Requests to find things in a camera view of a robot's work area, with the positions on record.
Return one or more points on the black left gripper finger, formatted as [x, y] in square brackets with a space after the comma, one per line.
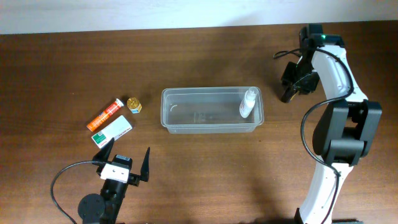
[145, 167]
[103, 154]

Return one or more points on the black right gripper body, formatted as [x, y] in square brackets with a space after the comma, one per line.
[301, 76]

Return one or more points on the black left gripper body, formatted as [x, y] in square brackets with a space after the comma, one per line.
[134, 179]

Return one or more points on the black tube white cap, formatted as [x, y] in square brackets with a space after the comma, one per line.
[288, 94]

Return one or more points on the white calamine lotion bottle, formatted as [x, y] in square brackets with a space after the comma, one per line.
[248, 102]

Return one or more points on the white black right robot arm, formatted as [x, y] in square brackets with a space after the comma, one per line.
[347, 127]

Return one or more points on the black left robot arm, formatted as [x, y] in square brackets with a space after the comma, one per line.
[104, 207]

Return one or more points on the clear plastic container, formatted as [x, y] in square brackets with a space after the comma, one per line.
[208, 110]

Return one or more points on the white green medicine box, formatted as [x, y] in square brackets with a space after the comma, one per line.
[114, 130]

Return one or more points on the orange effervescent tablet tube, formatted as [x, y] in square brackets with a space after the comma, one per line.
[106, 114]

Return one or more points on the small gold-lid balm jar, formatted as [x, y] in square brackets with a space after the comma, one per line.
[134, 105]

